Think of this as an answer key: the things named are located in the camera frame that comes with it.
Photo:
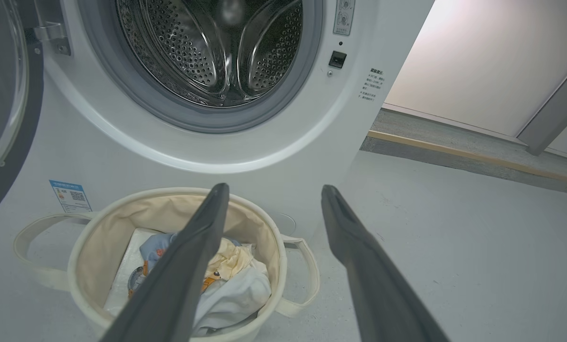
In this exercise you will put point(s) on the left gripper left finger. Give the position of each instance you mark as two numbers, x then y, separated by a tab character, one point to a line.
179	275

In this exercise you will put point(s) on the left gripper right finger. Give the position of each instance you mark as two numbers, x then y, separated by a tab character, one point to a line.
378	285

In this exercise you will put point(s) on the blue cream patterned garment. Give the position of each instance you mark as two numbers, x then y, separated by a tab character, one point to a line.
226	259

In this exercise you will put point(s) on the white pale blue garment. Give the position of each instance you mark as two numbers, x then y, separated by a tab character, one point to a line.
236	299

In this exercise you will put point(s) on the washing machine door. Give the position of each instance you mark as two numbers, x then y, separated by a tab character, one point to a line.
8	95

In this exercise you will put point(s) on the round grey filter cover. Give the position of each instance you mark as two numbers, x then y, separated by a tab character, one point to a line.
286	224

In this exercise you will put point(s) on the white front-load washing machine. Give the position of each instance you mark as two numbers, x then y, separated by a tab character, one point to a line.
312	156

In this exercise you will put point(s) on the perforated steel washer drum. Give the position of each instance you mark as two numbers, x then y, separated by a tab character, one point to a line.
188	52

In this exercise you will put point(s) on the black door latch socket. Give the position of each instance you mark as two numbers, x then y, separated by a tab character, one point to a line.
337	59

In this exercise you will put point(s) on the metal door hinge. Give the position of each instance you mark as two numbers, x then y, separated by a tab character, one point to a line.
53	35

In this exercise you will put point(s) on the white folded basket liner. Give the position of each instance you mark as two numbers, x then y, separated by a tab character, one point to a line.
127	266

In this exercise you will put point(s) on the cream canvas laundry basket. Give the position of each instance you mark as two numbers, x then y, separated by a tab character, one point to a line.
93	247

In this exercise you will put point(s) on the blue energy label sticker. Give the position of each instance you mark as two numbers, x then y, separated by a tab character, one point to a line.
70	195

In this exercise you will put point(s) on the wooden floor edge strip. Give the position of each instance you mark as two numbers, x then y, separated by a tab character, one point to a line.
454	153

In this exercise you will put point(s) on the black text warning label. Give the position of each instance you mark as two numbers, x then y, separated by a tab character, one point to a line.
373	85

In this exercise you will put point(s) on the grey pictogram instruction sticker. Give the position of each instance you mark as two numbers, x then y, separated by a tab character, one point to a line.
344	16

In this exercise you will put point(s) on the grey metal frame post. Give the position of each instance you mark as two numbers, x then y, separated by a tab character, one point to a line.
554	109

